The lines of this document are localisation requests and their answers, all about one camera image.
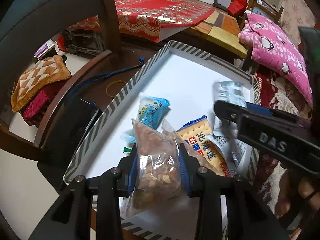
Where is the yellow cracker packet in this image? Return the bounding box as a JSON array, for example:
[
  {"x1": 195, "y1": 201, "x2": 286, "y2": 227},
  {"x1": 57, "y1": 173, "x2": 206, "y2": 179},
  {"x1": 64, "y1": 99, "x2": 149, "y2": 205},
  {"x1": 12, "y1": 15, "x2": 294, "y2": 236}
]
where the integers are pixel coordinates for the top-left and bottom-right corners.
[{"x1": 177, "y1": 115, "x2": 232, "y2": 178}]

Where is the white silver snack packet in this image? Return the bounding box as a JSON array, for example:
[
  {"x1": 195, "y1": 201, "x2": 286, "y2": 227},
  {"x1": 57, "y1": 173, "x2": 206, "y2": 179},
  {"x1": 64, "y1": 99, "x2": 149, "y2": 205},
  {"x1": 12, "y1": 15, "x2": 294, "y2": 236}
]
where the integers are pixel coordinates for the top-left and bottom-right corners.
[{"x1": 207, "y1": 81, "x2": 252, "y2": 176}]

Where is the clear bag of nuts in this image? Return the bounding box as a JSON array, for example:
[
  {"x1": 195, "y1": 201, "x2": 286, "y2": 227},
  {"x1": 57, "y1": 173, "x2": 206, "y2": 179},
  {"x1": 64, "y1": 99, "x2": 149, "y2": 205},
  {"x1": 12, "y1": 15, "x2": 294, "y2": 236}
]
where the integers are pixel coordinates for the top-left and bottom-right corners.
[{"x1": 121, "y1": 118, "x2": 216, "y2": 218}]

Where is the red floral blanket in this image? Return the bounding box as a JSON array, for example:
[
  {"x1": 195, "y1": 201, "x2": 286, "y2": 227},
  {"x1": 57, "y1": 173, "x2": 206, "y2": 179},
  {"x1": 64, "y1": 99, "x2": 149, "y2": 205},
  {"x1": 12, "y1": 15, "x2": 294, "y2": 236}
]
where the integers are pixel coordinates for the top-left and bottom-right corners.
[{"x1": 253, "y1": 65, "x2": 312, "y2": 212}]

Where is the striped white tray box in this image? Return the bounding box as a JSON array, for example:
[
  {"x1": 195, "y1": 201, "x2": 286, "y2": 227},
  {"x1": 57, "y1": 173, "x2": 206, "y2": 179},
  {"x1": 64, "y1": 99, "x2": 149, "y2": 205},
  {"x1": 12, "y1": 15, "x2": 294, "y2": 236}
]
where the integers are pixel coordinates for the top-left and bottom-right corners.
[{"x1": 63, "y1": 40, "x2": 260, "y2": 239}]

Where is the blue snack packet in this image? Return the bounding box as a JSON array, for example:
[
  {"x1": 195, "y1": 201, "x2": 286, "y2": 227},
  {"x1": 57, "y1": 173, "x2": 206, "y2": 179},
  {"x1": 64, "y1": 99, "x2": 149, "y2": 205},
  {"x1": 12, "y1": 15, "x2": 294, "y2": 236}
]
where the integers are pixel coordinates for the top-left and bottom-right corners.
[{"x1": 137, "y1": 93, "x2": 170, "y2": 129}]

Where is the pink penguin pillow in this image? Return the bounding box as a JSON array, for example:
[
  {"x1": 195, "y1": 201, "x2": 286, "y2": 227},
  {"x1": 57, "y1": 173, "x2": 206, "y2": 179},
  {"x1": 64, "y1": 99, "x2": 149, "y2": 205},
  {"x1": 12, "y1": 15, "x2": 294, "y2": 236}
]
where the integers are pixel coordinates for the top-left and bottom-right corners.
[{"x1": 238, "y1": 13, "x2": 313, "y2": 107}]

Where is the yellow rubber band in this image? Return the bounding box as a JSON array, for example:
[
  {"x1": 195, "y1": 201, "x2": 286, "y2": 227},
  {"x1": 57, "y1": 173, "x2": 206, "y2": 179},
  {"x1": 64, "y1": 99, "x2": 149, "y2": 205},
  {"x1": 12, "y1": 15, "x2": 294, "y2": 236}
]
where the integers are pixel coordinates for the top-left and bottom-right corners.
[{"x1": 106, "y1": 80, "x2": 126, "y2": 99}]

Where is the red embroidered cloth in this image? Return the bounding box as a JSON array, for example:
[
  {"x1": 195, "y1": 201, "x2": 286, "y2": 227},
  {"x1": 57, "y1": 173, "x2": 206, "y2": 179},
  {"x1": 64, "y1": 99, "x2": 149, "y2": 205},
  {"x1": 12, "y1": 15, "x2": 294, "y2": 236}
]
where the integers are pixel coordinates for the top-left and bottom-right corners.
[{"x1": 67, "y1": 0, "x2": 216, "y2": 43}]

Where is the orange checkered cushion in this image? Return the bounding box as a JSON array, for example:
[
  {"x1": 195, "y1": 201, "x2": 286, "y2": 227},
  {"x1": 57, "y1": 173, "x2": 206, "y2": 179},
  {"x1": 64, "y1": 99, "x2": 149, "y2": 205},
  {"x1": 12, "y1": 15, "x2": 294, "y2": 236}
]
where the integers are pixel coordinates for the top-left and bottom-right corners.
[{"x1": 11, "y1": 55, "x2": 71, "y2": 113}]

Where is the dark wooden chair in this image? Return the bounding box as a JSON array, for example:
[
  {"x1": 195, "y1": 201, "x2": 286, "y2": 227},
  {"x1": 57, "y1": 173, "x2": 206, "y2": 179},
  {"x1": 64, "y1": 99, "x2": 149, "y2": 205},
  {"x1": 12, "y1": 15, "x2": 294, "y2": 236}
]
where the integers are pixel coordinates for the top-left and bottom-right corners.
[{"x1": 0, "y1": 0, "x2": 126, "y2": 160}]

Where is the blue cord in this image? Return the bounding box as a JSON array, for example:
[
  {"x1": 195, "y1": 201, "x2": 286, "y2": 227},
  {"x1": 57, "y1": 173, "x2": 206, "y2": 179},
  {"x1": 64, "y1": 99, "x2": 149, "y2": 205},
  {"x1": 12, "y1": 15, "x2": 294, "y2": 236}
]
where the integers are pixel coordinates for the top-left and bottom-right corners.
[{"x1": 67, "y1": 56, "x2": 146, "y2": 98}]

